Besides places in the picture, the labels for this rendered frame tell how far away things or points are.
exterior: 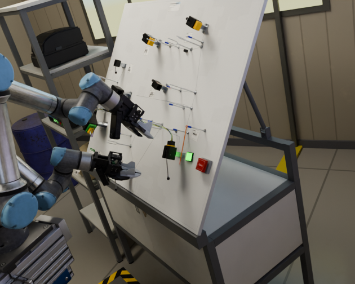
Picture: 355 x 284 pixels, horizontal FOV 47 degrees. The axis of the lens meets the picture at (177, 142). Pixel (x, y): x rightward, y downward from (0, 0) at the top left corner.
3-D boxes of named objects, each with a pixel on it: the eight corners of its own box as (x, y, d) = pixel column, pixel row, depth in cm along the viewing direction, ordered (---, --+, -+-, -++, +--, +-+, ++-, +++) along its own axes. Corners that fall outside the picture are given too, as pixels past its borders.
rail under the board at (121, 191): (199, 250, 168) (195, 238, 166) (86, 171, 262) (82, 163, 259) (209, 243, 171) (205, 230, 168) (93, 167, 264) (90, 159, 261)
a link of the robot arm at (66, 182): (41, 194, 161) (46, 173, 156) (53, 179, 171) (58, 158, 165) (60, 202, 161) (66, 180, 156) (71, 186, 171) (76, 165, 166)
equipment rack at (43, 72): (118, 264, 297) (16, 6, 220) (85, 231, 345) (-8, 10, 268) (173, 228, 320) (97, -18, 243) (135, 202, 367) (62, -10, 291)
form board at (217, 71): (86, 162, 260) (83, 161, 259) (127, 4, 253) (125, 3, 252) (200, 235, 167) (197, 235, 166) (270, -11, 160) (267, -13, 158)
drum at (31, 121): (28, 192, 439) (-1, 129, 407) (62, 167, 475) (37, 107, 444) (61, 198, 409) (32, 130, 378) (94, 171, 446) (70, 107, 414)
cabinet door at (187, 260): (217, 307, 189) (199, 242, 173) (155, 256, 233) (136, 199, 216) (221, 304, 191) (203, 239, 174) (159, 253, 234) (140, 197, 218)
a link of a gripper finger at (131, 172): (144, 172, 165) (121, 168, 162) (140, 181, 169) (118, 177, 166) (144, 167, 167) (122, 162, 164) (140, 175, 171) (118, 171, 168)
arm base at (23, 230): (4, 258, 133) (-10, 235, 129) (-23, 251, 141) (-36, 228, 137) (38, 229, 144) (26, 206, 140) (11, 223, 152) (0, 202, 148)
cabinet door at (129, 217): (155, 255, 233) (136, 199, 217) (112, 220, 276) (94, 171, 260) (158, 253, 234) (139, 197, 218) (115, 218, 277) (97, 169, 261)
